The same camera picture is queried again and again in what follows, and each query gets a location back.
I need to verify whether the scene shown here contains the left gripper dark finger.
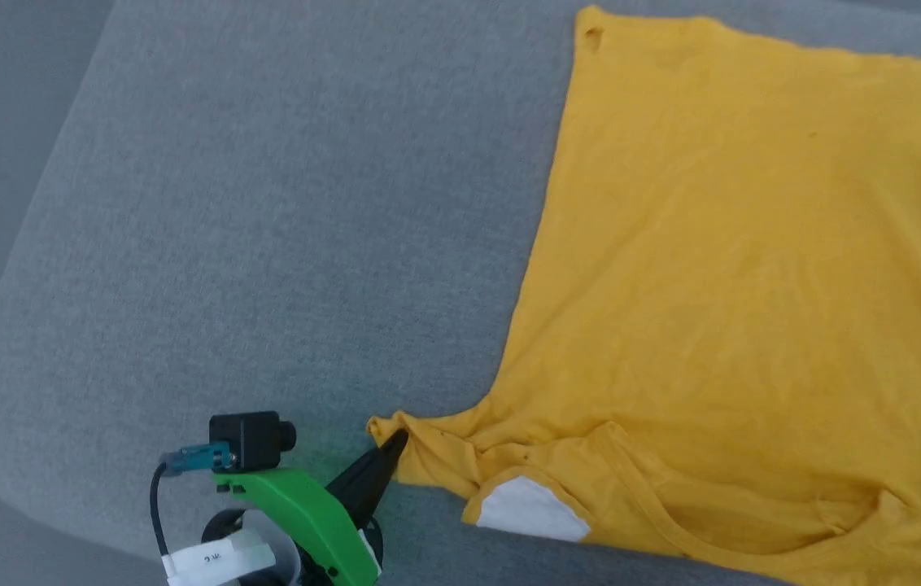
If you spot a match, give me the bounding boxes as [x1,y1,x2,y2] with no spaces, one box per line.
[326,430,409,526]

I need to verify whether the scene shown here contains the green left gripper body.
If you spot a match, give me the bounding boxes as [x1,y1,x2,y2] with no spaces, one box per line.
[215,468,381,586]

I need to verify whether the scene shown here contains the yellow T-shirt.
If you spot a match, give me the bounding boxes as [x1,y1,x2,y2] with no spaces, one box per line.
[367,4,921,586]

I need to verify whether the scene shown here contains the white paper label tag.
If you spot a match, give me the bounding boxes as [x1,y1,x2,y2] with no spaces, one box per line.
[163,531,277,586]

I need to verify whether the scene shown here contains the black cable with teal plug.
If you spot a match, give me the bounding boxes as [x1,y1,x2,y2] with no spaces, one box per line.
[149,442,235,564]

